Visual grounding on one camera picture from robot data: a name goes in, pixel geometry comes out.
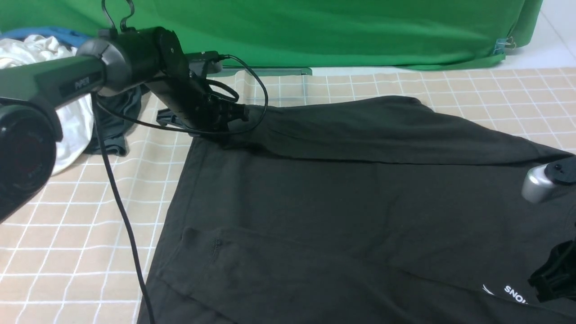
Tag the blue crumpled garment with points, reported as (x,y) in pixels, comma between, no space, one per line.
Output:
(64,35)

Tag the beige grid tablecloth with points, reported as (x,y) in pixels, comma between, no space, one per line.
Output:
(66,257)

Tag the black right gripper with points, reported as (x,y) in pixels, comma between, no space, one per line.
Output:
(556,278)

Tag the green backdrop cloth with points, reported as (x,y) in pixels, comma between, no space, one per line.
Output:
(421,35)

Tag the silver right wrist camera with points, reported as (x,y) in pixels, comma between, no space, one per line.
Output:
(549,181)

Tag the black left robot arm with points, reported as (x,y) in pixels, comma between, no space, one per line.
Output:
(106,65)

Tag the dark gray crumpled garment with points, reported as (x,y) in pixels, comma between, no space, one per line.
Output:
(113,129)

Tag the dark gray long-sleeve top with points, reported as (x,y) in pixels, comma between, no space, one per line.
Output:
(378,211)

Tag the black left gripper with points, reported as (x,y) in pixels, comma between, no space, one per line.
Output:
(197,107)

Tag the metal binder clip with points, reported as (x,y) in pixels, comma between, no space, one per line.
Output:
(504,45)

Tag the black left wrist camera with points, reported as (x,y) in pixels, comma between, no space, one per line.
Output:
(204,63)

